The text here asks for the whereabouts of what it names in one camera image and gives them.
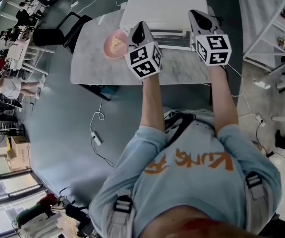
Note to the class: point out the white metal shelf rack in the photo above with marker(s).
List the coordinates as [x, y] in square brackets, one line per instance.
[264, 21]

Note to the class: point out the person's right forearm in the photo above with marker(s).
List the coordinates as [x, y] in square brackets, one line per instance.
[223, 100]

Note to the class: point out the glass toaster oven door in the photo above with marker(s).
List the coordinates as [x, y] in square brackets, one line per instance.
[172, 40]

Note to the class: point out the green bag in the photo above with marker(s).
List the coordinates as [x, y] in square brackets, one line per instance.
[30, 213]

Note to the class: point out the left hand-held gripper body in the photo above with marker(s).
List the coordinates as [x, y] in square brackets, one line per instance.
[142, 58]

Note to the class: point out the pink plate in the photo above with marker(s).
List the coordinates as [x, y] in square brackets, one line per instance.
[111, 51]

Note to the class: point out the brown cardboard box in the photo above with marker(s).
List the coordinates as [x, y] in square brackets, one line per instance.
[19, 154]

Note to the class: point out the light blue printed shirt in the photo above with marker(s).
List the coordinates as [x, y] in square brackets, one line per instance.
[194, 182]

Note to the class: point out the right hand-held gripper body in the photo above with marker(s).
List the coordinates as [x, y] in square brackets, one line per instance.
[214, 49]

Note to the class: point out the black chair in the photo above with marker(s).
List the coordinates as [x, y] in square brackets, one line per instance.
[48, 37]

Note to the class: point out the yellow food piece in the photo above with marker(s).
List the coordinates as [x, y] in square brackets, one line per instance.
[116, 42]

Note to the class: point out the white toaster oven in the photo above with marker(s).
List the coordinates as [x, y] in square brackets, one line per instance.
[164, 9]

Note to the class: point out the white power strip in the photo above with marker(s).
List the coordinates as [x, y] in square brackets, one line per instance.
[96, 137]

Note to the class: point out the black bag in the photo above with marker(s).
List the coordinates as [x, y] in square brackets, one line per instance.
[76, 213]

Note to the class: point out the white power adapter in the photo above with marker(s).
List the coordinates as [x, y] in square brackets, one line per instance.
[259, 120]

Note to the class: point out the person's left forearm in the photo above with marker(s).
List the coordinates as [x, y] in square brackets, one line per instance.
[153, 103]

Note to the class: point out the white folding table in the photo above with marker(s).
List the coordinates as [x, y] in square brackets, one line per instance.
[18, 54]

